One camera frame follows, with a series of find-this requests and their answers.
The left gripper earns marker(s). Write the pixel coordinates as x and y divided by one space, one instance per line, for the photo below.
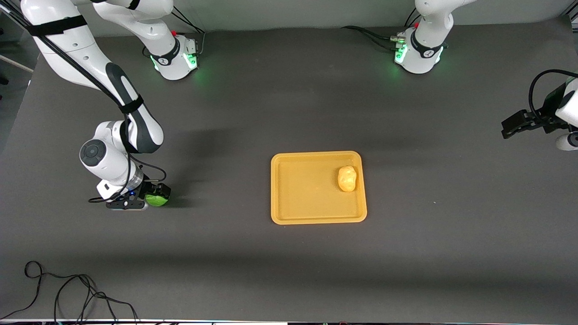
543 117

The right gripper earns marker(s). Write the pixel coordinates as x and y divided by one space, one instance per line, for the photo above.
149 188

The green apple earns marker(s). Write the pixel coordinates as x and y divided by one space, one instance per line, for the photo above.
157 201

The yellow potato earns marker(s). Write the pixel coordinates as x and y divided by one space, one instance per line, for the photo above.
347 178

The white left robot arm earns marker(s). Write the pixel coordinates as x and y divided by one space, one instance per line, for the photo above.
429 27

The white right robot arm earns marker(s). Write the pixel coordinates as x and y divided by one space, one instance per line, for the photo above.
72 40

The orange-yellow plastic tray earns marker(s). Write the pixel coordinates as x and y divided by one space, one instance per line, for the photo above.
307 194

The dark grey table mat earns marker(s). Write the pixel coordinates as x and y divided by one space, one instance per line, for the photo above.
271 113

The pale thin bar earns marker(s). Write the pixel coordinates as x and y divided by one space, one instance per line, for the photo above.
18 63

